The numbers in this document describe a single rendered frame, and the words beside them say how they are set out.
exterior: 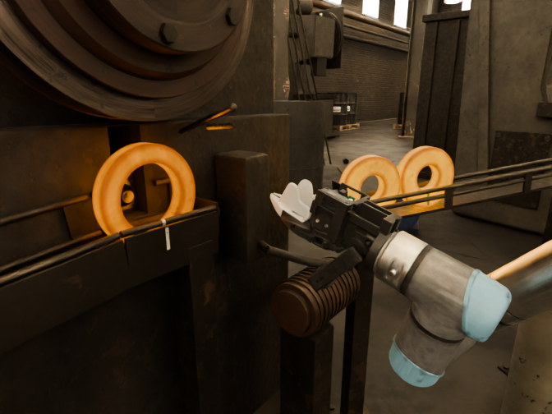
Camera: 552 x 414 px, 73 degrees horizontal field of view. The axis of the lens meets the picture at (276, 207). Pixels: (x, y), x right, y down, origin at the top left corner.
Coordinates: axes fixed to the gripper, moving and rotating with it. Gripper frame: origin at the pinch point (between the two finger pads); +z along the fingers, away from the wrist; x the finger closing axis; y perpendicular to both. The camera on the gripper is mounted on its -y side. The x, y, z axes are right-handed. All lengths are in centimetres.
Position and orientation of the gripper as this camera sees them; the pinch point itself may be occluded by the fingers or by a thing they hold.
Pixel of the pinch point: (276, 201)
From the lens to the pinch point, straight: 63.5
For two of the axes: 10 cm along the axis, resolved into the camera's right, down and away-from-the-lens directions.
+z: -7.4, -4.5, 5.0
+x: -6.3, 2.0, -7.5
